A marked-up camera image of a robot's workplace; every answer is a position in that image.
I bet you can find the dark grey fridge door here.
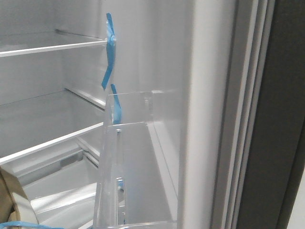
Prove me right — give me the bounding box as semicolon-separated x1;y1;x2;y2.
132;0;305;229

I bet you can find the clear plastic door bin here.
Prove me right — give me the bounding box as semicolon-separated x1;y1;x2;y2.
93;92;179;229

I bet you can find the upper glass fridge shelf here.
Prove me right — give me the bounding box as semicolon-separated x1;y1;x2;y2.
0;30;107;57

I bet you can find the lower blue tape strip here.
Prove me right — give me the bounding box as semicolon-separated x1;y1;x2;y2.
111;84;122;125

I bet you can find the blue tape strip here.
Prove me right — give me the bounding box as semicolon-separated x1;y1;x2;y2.
111;84;122;125
101;12;116;90

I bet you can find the upper blue tape strip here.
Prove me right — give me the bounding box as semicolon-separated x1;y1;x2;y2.
101;12;116;90

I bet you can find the clear crisper drawer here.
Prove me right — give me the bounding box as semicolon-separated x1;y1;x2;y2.
0;141;98;229

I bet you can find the brown cardboard piece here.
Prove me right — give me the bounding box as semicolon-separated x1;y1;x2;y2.
0;169;38;223

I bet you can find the blue strap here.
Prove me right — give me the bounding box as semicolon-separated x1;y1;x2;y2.
0;220;48;229

